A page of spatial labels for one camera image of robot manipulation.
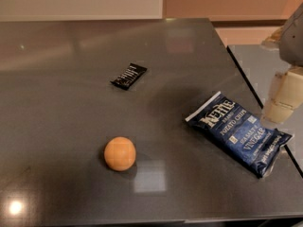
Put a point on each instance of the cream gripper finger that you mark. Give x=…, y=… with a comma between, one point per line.
x=285, y=95

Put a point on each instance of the orange fruit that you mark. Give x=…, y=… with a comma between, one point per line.
x=120, y=154

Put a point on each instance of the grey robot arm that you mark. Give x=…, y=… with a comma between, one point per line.
x=291, y=39

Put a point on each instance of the grey side table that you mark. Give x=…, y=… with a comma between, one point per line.
x=260, y=67

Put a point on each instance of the blue Kettle chips bag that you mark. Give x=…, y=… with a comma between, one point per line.
x=239, y=132

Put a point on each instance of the black snack bar wrapper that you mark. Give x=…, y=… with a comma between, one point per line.
x=129, y=76

